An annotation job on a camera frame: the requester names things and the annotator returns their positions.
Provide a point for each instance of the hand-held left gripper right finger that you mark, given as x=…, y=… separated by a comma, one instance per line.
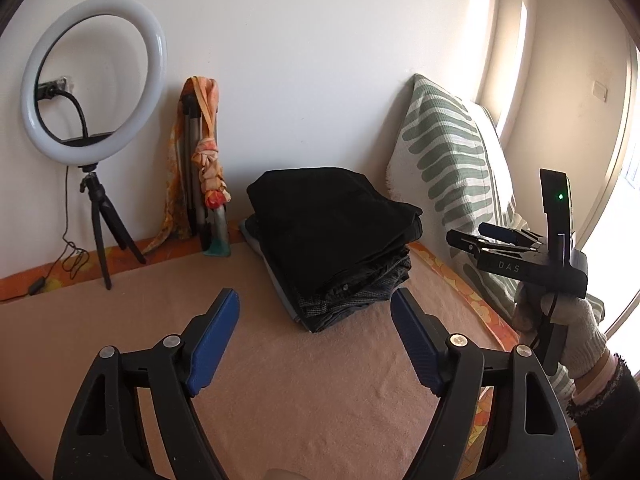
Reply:
x=415, y=340

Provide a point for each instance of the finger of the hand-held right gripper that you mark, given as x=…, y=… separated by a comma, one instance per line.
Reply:
x=505, y=232
x=470, y=246

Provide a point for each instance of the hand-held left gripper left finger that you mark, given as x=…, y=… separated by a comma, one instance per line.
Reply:
x=215, y=340

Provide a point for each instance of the black pants with yellow stripes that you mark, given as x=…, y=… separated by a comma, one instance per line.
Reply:
x=325, y=210

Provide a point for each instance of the person's right forearm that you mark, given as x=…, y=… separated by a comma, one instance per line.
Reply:
x=610, y=410

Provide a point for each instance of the person's right hand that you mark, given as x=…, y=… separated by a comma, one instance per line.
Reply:
x=580, y=320

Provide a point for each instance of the teal cloth piece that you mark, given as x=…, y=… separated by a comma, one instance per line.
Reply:
x=217, y=245

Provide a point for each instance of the green patterned pillow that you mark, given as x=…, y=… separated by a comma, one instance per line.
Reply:
x=450, y=150

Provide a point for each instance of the folded grey tripod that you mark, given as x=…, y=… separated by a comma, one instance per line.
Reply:
x=195, y=200

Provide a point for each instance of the orange patterned scarf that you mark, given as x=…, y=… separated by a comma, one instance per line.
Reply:
x=210, y=160

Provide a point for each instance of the small black tripod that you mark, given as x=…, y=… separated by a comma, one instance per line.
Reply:
x=95, y=200

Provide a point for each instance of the white wall switch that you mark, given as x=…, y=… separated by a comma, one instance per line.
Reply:
x=599, y=91

